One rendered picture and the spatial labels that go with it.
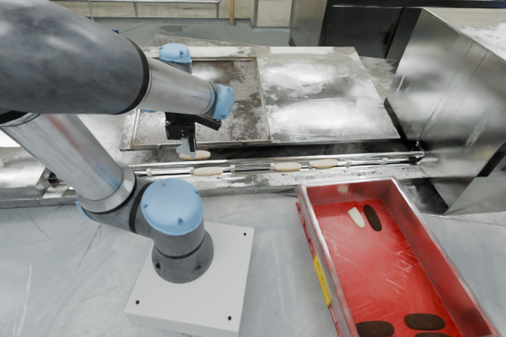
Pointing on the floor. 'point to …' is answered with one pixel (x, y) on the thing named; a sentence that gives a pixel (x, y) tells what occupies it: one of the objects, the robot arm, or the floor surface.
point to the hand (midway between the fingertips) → (194, 151)
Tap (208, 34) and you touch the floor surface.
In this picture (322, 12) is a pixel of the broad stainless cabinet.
